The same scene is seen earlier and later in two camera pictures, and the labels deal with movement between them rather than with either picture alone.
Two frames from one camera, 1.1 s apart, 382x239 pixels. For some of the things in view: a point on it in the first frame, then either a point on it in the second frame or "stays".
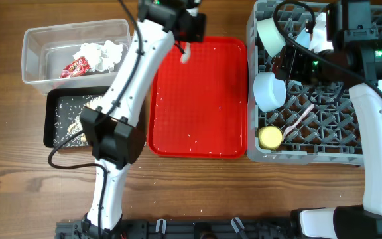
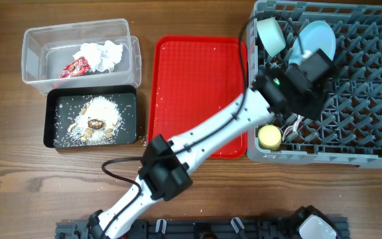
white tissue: x=100 y=57 stays
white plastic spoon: x=185 y=57 → x=298 y=119
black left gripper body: x=195 y=28 → x=314 y=101
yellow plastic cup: x=270 y=137 stays
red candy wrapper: x=78 y=68 stays
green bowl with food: x=272 y=38 stays
